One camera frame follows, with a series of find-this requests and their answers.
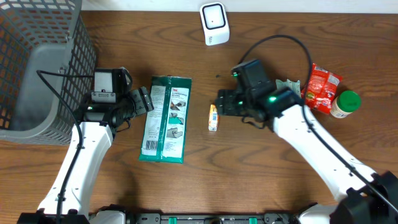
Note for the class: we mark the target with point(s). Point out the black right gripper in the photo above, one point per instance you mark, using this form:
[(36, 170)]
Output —
[(226, 104)]

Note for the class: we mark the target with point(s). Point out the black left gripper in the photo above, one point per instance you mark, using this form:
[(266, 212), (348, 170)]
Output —
[(143, 101)]

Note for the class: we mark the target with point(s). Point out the orange tissue pack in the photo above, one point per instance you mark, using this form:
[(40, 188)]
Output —
[(213, 118)]

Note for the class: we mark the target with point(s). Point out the green glove package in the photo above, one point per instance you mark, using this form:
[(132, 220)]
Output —
[(165, 128)]

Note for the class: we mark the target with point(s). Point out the teal tissue pack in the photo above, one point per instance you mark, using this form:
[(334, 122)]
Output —
[(294, 86)]

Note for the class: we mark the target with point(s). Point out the orange snack bag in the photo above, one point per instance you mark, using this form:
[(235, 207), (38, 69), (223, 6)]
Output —
[(320, 91)]

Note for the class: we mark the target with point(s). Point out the green lid spice jar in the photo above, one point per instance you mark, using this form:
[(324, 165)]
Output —
[(346, 103)]

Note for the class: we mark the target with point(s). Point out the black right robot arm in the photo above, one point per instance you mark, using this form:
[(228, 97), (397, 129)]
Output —
[(363, 195)]

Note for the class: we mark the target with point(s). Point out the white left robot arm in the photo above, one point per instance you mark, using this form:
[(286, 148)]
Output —
[(68, 201)]

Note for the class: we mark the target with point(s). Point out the white barcode scanner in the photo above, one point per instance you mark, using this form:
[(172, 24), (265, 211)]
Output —
[(215, 23)]

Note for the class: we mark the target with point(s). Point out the grey plastic mesh basket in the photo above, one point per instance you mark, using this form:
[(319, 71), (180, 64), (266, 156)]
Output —
[(46, 56)]

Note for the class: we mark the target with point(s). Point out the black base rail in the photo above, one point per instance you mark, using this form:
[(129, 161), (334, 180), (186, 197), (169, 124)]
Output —
[(156, 218)]

